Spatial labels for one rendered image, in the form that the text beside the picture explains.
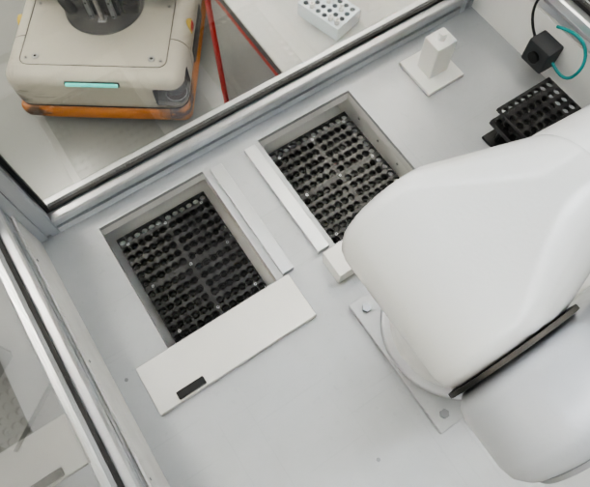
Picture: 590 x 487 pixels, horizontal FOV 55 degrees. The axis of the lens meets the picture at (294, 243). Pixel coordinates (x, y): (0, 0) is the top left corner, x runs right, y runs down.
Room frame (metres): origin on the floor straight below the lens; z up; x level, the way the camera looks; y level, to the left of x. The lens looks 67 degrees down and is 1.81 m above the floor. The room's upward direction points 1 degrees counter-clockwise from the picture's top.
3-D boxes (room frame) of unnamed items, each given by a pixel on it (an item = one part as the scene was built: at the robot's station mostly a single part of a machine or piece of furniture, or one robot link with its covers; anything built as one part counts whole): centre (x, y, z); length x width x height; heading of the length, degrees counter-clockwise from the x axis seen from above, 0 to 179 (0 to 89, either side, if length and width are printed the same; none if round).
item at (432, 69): (0.71, -0.26, 1.00); 0.09 x 0.08 x 0.10; 33
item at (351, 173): (0.51, -0.09, 0.87); 0.22 x 0.18 x 0.06; 33
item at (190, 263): (0.34, 0.18, 0.87); 0.22 x 0.18 x 0.06; 33
